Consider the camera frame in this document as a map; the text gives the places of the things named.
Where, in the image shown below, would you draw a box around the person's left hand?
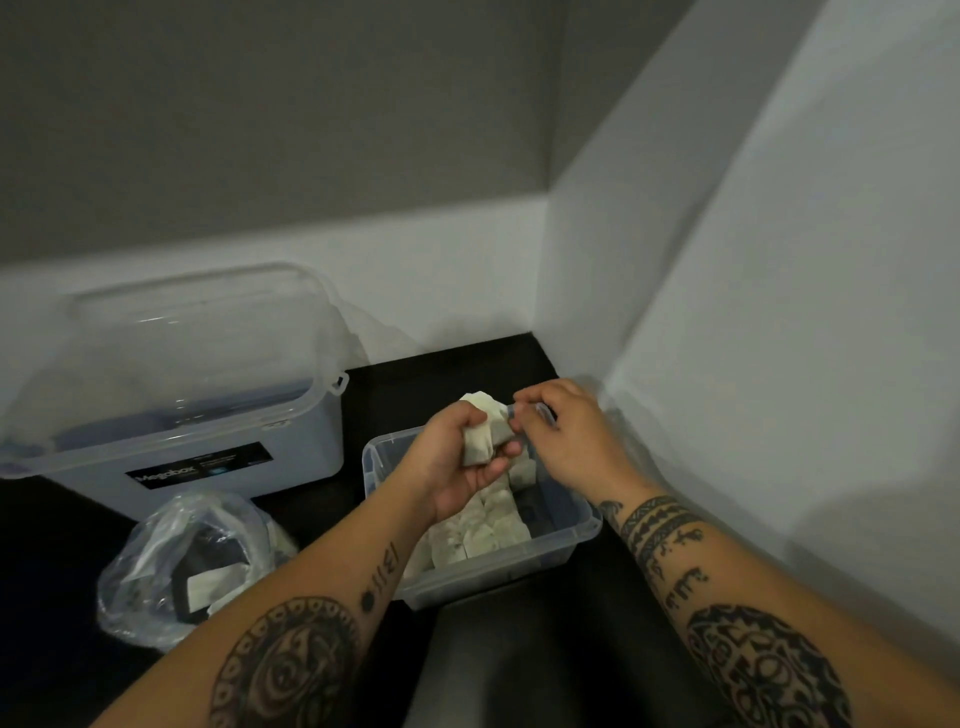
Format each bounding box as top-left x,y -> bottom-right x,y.
389,401 -> 524,526

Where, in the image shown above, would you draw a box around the person's left forearm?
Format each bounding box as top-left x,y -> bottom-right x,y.
89,479 -> 444,728

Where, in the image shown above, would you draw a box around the large clear storage box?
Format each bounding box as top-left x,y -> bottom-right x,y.
0,371 -> 350,523

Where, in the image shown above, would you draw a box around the person's right hand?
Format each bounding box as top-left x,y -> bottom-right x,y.
509,378 -> 661,519

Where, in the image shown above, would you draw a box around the clear plastic bag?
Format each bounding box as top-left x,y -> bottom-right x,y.
95,491 -> 301,652

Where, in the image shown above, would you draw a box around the clear storage box lid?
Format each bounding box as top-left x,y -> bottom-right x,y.
0,262 -> 350,466

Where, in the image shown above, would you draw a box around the small clear plastic bin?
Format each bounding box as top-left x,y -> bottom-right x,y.
362,425 -> 604,610

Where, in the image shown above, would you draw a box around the person's right forearm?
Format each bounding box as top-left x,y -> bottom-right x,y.
599,487 -> 960,728

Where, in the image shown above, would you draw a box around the rows of white tea bags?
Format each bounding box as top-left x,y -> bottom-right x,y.
401,453 -> 538,583

